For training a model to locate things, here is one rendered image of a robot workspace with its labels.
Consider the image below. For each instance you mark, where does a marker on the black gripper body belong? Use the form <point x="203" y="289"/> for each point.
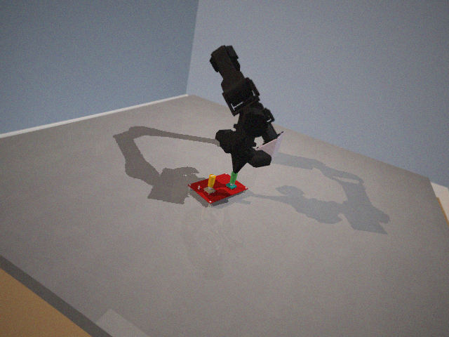
<point x="256" y="158"/>

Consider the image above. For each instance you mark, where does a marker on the red plate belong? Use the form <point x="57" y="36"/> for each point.
<point x="219" y="187"/>

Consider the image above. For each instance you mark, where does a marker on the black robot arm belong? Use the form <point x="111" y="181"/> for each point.
<point x="238" y="89"/>

